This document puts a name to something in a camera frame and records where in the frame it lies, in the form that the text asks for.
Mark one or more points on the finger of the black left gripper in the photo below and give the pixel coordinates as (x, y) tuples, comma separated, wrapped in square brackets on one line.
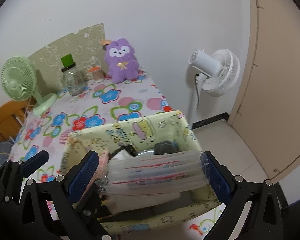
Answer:
[(13, 173)]

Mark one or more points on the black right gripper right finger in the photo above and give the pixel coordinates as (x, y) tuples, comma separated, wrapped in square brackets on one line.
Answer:
[(264, 219)]

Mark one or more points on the green cup on jar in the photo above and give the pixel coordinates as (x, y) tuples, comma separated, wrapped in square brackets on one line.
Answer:
[(67, 61)]

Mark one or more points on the floral tablecloth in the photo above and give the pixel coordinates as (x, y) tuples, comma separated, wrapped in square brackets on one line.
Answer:
[(99, 104)]

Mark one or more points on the clear plastic packaged roll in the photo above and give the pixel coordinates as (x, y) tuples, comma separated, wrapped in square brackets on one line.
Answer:
[(157, 174)]

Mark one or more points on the green desk fan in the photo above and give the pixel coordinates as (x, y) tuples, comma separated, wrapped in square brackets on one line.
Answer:
[(19, 82)]

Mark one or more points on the green cartoon pattern board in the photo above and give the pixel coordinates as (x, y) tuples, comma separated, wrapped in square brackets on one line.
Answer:
[(86, 50)]

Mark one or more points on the purple plush rabbit toy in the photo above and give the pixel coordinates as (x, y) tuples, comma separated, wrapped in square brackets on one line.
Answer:
[(120, 57)]

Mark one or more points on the white standing fan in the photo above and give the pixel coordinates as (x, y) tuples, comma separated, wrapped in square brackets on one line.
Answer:
[(216, 75)]

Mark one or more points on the wooden bed headboard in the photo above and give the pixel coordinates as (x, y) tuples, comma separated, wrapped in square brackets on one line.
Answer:
[(12, 117)]

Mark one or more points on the beige door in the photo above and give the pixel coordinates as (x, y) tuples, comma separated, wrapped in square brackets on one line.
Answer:
[(266, 114)]

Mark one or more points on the glass mason jar mug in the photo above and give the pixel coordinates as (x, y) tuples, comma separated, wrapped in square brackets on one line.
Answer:
[(73, 80)]

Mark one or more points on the toothpick jar orange lid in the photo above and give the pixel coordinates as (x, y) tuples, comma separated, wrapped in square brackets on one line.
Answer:
[(96, 73)]

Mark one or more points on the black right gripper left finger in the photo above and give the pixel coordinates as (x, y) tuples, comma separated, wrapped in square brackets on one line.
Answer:
[(46, 209)]

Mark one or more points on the dark grey knit fabric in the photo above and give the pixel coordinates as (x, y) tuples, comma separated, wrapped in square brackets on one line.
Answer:
[(165, 147)]

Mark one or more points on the yellow cartoon storage box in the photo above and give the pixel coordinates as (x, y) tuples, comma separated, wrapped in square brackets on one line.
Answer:
[(142, 133)]

